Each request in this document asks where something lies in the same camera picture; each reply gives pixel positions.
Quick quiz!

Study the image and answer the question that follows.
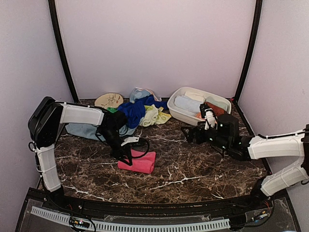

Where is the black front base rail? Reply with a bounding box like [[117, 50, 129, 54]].
[[42, 190, 274, 218]]

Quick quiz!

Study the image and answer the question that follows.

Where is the pale yellow patterned towel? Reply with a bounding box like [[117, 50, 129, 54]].
[[139, 104, 171, 127]]

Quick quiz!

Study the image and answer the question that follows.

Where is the grey-blue towel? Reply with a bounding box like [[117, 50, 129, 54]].
[[65, 123, 136, 141]]

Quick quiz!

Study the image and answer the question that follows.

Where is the pale green rolled towel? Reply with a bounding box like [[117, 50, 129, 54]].
[[206, 96, 228, 112]]

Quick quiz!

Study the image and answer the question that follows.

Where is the large pale blue towel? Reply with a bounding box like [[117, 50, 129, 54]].
[[174, 95, 203, 113]]

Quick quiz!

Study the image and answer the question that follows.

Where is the light blue dotted towel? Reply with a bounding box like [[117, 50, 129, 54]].
[[129, 87, 162, 103]]

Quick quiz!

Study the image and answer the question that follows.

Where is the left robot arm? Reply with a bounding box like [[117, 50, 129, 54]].
[[28, 96, 132, 211]]

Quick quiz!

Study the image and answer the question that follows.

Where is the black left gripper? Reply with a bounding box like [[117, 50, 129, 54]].
[[99, 127, 133, 166]]

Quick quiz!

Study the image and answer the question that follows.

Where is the royal blue towel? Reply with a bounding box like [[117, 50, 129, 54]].
[[117, 95, 168, 129]]

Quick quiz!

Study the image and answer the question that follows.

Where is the white rolled towel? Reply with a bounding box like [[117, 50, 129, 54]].
[[184, 91, 205, 102]]

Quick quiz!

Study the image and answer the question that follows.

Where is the black frame post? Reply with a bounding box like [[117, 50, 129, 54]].
[[234, 0, 263, 102], [48, 0, 79, 103]]

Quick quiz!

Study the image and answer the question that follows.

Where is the black right frame post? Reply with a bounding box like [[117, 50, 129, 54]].
[[234, 0, 263, 102]]

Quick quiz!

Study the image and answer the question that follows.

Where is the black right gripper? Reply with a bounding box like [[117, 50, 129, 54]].
[[181, 121, 231, 152]]

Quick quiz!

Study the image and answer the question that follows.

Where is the beige bird-painted plate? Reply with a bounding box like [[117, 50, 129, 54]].
[[94, 93, 124, 109]]

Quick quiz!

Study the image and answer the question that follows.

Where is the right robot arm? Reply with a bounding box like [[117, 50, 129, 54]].
[[181, 123, 309, 210]]

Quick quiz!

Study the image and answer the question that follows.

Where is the pink towel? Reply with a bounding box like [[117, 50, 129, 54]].
[[117, 151, 156, 174]]

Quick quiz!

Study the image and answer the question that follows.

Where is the white slotted cable duct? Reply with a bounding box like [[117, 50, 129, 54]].
[[30, 206, 231, 232]]

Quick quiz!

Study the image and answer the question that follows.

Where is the orange patterned rolled towel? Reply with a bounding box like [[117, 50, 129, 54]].
[[196, 112, 204, 119]]

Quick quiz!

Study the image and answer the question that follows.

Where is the brown rolled towel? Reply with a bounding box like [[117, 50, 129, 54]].
[[205, 102, 226, 116]]

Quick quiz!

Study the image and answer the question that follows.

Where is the white plastic basin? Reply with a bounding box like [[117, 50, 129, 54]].
[[167, 87, 232, 126]]

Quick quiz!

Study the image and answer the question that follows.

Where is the black left frame post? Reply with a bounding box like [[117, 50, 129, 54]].
[[48, 0, 79, 103]]

